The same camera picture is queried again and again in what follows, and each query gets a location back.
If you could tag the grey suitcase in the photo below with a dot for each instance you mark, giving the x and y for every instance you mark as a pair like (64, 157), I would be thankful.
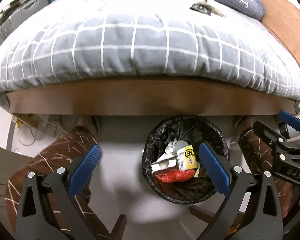
(22, 12)

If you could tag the grey checked bed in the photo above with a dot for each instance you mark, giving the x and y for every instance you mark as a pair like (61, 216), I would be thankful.
(140, 42)

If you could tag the small white box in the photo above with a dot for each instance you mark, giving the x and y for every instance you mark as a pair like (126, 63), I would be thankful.
(162, 166)

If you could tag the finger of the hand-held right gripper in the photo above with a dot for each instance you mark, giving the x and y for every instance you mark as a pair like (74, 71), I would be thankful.
(290, 118)
(270, 132)

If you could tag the yellow snack packet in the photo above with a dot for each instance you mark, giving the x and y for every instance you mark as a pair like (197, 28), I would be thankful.
(188, 157)

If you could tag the power strip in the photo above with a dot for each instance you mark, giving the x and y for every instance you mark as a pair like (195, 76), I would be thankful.
(27, 120)

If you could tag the wooden headboard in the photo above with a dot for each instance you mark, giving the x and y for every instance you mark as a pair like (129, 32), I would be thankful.
(285, 17)

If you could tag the red plastic bag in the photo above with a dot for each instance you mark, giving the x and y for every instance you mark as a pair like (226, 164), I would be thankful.
(175, 176)

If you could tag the wooden bed frame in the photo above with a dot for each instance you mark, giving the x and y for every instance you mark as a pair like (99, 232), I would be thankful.
(140, 100)

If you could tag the black-lined waste bin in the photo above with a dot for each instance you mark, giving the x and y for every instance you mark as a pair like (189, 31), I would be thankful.
(185, 192)

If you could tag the dark brown carton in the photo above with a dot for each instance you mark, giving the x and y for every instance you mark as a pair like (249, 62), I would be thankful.
(207, 7)

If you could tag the white tissue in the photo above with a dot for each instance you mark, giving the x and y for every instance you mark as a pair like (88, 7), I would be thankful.
(170, 147)

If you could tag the beige paper bowl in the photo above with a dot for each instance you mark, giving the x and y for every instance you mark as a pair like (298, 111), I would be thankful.
(182, 145)

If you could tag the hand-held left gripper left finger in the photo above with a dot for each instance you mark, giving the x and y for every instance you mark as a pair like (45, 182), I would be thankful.
(86, 167)

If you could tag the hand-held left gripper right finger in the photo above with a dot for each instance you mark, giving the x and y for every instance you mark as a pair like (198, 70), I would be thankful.
(213, 167)

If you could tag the person's right hand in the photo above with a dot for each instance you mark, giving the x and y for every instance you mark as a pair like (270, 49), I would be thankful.
(290, 197)

